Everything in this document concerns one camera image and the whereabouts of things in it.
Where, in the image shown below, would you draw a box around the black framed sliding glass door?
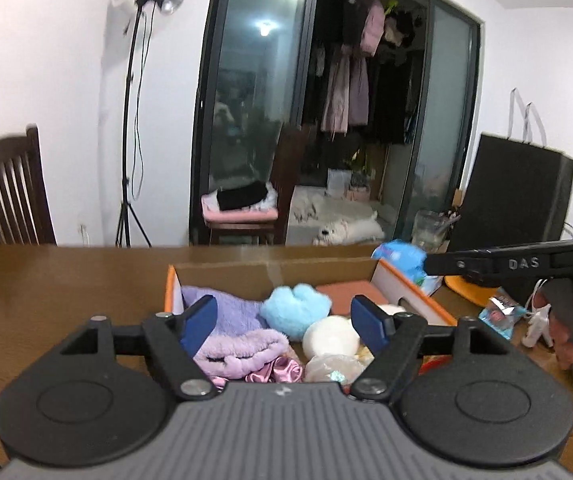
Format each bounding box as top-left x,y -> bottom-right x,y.
189,0 -> 482,247

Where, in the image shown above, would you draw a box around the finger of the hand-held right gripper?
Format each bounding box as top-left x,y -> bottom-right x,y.
461,273 -> 513,287
425,241 -> 573,277

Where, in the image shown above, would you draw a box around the hanging black coat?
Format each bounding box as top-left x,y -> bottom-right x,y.
313,0 -> 367,46

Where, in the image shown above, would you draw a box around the pink plant pot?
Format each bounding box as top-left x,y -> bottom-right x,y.
349,170 -> 371,202

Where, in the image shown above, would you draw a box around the hanging pink dress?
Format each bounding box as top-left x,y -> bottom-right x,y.
321,45 -> 352,133

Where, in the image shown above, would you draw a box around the white round puff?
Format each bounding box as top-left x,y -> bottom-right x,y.
302,315 -> 362,359

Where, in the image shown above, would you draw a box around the black paper bag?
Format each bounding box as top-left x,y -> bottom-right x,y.
443,90 -> 573,306

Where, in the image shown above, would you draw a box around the white cloth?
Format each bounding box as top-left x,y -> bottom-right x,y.
202,183 -> 280,212

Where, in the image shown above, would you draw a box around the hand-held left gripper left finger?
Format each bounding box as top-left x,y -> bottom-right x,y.
60,294 -> 218,402

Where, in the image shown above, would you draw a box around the dark wooden slatted chair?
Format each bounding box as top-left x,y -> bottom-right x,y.
0,124 -> 57,246

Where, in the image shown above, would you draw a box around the pink seat cushion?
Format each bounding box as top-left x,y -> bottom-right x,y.
202,208 -> 278,222

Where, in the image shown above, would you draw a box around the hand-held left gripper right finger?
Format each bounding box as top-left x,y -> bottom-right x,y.
349,294 -> 509,402

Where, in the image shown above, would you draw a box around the red cardboard box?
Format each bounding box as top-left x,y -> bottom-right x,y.
164,257 -> 459,378

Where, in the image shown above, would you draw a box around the orange paper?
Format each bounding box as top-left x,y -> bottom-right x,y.
443,276 -> 497,307

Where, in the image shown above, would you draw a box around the hanging purple dress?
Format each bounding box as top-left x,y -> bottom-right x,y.
349,55 -> 369,126

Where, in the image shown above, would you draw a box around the black folded cloth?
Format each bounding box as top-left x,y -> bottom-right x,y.
216,182 -> 268,211

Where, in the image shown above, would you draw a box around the hanging pink jacket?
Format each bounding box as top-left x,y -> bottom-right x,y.
359,0 -> 386,57

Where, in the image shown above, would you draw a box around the light blue plush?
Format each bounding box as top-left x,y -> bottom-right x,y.
260,283 -> 332,339

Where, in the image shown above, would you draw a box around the blue tissue packet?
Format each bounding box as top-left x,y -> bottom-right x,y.
371,240 -> 442,291

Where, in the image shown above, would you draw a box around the purple towel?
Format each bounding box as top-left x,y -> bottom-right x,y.
181,286 -> 267,336

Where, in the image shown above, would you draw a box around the white dog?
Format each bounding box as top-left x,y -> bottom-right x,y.
313,210 -> 386,247

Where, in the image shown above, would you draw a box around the clear drinking glass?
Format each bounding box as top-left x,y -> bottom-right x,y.
413,210 -> 449,253

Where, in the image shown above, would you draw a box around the white plant pot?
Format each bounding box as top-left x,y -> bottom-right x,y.
327,169 -> 353,198

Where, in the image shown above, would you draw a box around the blue snack packet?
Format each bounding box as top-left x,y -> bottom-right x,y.
479,287 -> 527,342

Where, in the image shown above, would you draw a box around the purple fluffy headband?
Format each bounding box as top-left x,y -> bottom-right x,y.
194,330 -> 292,380

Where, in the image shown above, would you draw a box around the clear plastic ball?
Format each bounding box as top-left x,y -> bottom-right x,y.
305,354 -> 367,385

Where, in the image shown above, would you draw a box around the hanging black clothes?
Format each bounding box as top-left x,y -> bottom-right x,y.
366,55 -> 417,143

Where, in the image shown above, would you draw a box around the pink satin scrunchie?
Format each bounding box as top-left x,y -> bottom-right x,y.
211,357 -> 304,386

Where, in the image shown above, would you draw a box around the person's right hand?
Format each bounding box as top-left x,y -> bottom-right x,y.
533,282 -> 573,368

